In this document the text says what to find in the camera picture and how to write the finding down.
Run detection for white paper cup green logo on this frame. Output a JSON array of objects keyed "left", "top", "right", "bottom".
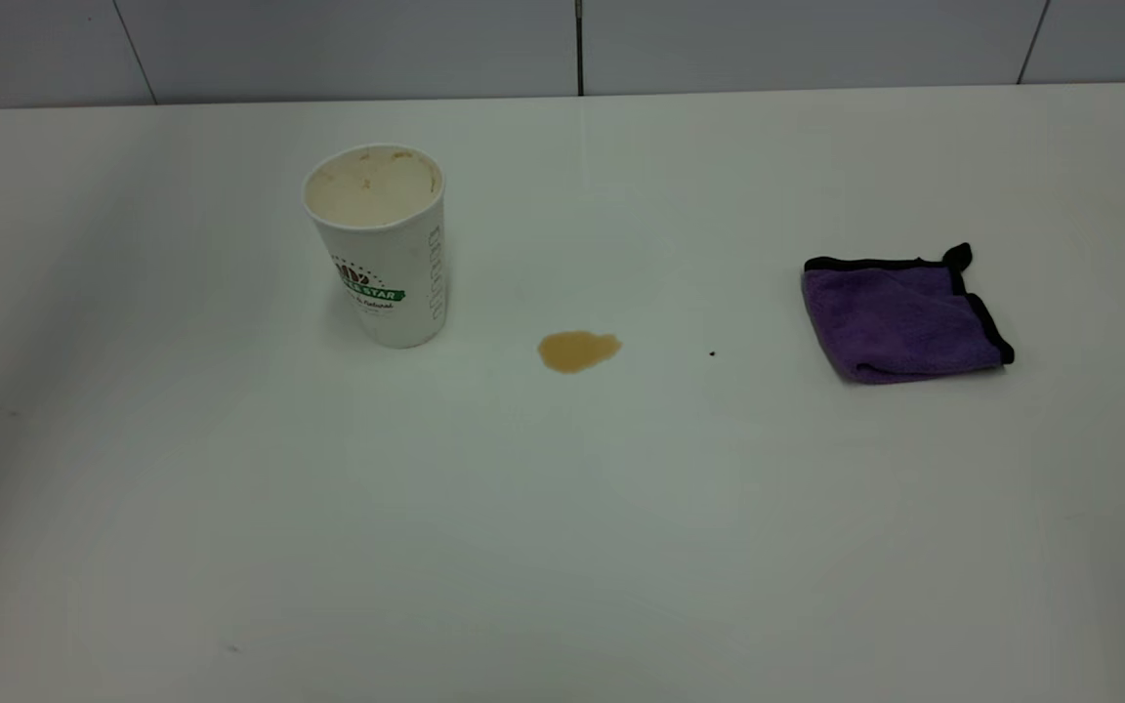
[{"left": 302, "top": 145, "right": 448, "bottom": 350}]

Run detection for purple cloth with black trim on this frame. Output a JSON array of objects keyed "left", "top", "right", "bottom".
[{"left": 801, "top": 243, "right": 1016, "bottom": 385}]

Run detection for brown liquid spill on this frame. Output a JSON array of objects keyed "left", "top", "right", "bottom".
[{"left": 537, "top": 331, "right": 623, "bottom": 374}]

